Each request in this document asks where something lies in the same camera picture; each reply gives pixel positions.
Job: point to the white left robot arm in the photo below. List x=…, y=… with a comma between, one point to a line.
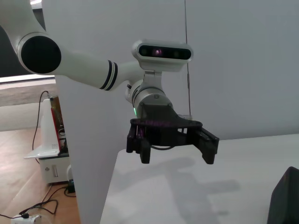
x=81, y=65

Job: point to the black glasses case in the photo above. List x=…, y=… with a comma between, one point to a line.
x=286, y=200

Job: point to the white power strip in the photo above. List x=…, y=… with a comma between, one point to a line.
x=28, y=220

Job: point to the white cabinet box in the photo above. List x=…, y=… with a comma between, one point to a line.
x=58, y=171

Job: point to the black power adapter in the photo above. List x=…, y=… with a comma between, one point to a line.
x=70, y=186

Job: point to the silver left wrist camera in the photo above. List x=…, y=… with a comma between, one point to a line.
x=163, y=64

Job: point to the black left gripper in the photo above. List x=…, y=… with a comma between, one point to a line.
x=163, y=133

